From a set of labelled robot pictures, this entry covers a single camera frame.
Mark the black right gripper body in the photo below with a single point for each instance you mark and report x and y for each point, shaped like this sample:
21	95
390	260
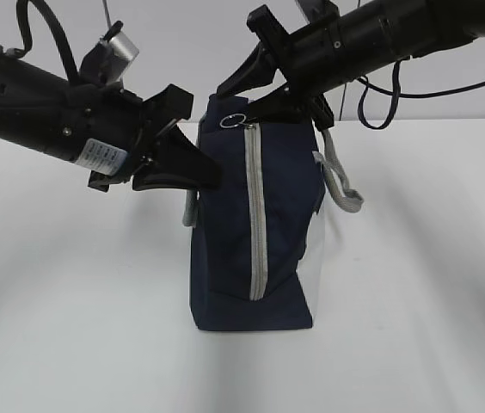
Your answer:
302	57

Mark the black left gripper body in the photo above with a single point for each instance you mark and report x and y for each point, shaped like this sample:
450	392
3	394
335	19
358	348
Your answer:
158	115

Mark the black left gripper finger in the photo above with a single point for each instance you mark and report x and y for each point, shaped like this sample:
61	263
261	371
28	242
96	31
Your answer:
175	151
152	177

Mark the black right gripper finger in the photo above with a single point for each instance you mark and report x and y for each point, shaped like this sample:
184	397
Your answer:
258	70
286	104

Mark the navy blue lunch bag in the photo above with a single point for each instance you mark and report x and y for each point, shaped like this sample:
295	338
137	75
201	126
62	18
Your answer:
257	241

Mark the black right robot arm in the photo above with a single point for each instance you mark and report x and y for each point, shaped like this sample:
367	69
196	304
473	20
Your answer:
334	49

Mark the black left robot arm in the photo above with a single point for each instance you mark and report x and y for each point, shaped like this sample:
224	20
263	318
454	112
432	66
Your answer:
110	131

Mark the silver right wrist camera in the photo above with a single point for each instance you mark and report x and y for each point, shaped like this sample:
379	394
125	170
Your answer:
315	10

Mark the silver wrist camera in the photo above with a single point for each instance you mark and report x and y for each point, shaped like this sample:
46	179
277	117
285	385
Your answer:
315	10
120	53

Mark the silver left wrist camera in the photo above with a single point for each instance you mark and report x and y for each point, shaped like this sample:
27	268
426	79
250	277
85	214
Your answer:
120	53

